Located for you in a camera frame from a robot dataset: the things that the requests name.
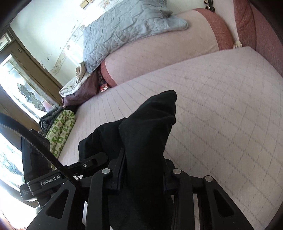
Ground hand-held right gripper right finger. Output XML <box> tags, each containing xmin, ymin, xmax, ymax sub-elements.
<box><xmin>164</xmin><ymin>159</ymin><xmax>255</xmax><ymax>230</ymax></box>

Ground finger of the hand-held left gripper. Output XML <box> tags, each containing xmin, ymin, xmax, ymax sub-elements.
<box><xmin>66</xmin><ymin>152</ymin><xmax>109</xmax><ymax>172</ymax></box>

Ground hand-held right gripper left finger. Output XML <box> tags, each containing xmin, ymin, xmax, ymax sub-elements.
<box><xmin>26</xmin><ymin>147</ymin><xmax>127</xmax><ymax>230</ymax></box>

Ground black pants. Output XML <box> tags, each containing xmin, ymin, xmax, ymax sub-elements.
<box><xmin>78</xmin><ymin>90</ymin><xmax>178</xmax><ymax>230</ymax></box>

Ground green patterned cloth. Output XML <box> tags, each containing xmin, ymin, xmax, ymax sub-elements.
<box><xmin>45</xmin><ymin>110</ymin><xmax>76</xmax><ymax>159</ymax></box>

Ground dark grey cloth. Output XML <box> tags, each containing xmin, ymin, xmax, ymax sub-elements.
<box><xmin>39</xmin><ymin>105</ymin><xmax>65</xmax><ymax>134</ymax></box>

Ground wooden framed stained glass door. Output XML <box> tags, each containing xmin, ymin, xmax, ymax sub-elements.
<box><xmin>0</xmin><ymin>28</ymin><xmax>65</xmax><ymax>200</ymax></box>

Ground maroon cloth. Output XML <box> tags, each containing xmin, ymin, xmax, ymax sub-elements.
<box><xmin>62</xmin><ymin>70</ymin><xmax>102</xmax><ymax>109</ymax></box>

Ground beige crumpled cloth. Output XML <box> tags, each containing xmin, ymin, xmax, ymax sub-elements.
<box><xmin>60</xmin><ymin>62</ymin><xmax>91</xmax><ymax>98</ymax></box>

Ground pink and red bolster cushion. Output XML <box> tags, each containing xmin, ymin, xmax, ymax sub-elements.
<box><xmin>100</xmin><ymin>8</ymin><xmax>235</xmax><ymax>87</ymax></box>

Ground grey quilted blanket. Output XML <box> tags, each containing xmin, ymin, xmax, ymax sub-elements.
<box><xmin>83</xmin><ymin>0</ymin><xmax>189</xmax><ymax>73</ymax></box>

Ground red sofa back cushion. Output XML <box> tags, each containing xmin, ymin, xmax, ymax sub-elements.
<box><xmin>233</xmin><ymin>0</ymin><xmax>283</xmax><ymax>77</ymax></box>

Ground black woven strap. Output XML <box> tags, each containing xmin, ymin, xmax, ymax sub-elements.
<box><xmin>0</xmin><ymin>112</ymin><xmax>80</xmax><ymax>189</ymax></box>

